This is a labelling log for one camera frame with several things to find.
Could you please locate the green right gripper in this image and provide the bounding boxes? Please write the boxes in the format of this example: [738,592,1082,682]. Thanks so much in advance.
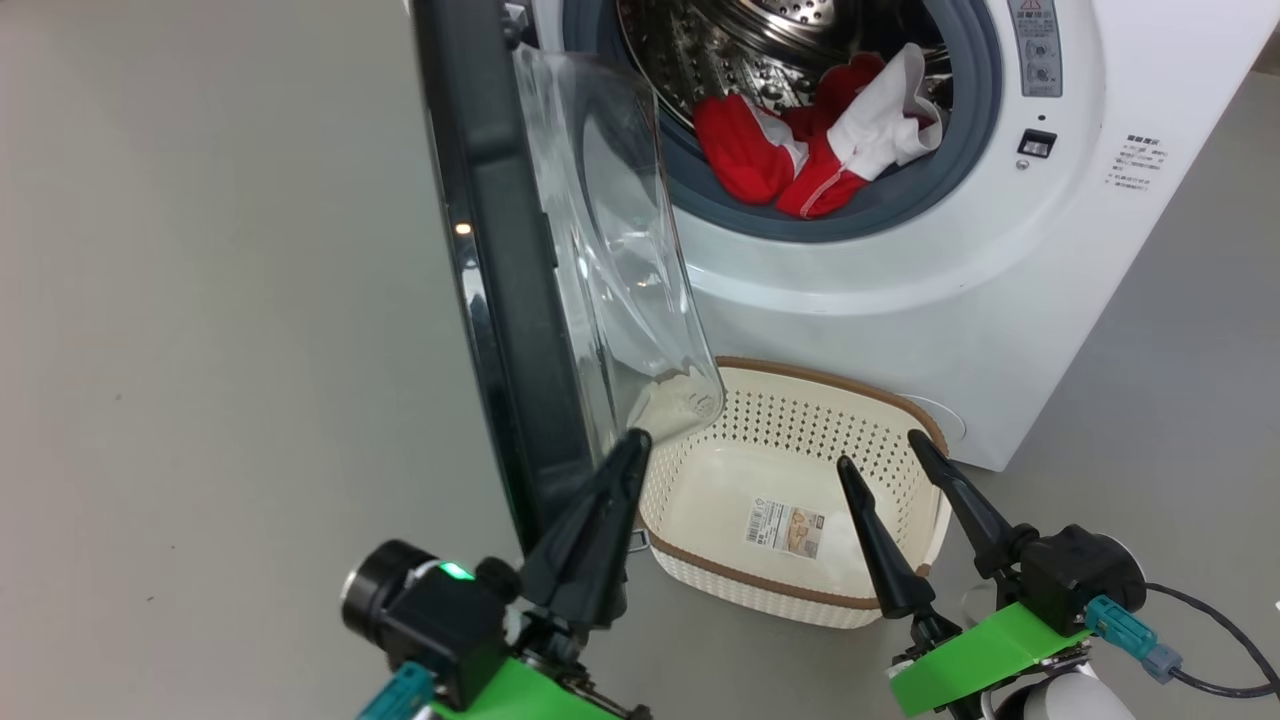
[837,430,1094,718]

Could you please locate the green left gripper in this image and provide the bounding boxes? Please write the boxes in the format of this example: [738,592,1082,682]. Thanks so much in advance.
[432,430,654,720]

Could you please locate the washing machine door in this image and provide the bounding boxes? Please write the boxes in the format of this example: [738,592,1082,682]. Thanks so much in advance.
[410,0,726,557]

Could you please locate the red jersey with white band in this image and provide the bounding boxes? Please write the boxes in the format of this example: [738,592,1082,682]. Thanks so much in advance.
[693,93,809,206]

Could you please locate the red and white garment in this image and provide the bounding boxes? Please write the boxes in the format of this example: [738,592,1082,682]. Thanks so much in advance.
[775,42,947,220]

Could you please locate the cream perforated laundry basket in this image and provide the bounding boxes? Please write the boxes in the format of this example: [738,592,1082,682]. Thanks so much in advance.
[635,357,953,630]

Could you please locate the white front-load washing machine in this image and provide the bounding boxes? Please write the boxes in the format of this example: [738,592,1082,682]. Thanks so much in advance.
[505,0,1280,473]

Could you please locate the grey rubber door gasket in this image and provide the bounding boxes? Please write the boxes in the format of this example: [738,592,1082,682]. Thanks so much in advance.
[562,0,1004,244]

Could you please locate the steel washer drum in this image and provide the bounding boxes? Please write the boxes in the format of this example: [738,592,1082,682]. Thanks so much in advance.
[617,0,951,136]

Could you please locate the round filter cover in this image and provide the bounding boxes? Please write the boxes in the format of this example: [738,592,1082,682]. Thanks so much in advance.
[900,393,968,448]

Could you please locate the paper product label sticker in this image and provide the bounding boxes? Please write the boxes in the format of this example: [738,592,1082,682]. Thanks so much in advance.
[745,497,827,560]

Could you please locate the printed text label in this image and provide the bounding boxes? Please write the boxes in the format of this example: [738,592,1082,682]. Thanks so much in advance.
[1105,135,1161,193]

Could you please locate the grey warning sticker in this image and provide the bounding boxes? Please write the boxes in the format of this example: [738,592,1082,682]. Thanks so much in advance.
[1008,0,1064,99]

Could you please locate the teal right cable connector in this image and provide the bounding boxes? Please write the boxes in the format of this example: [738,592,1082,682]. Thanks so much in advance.
[1085,595,1183,684]

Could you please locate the teal cable connector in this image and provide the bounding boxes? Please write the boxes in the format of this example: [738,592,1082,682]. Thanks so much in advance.
[357,660,437,720]
[1085,595,1183,684]

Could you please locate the teal left cable connector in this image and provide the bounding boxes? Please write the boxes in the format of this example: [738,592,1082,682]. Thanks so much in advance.
[357,660,437,720]

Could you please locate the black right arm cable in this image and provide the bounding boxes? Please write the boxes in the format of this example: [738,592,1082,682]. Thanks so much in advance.
[1143,583,1280,701]

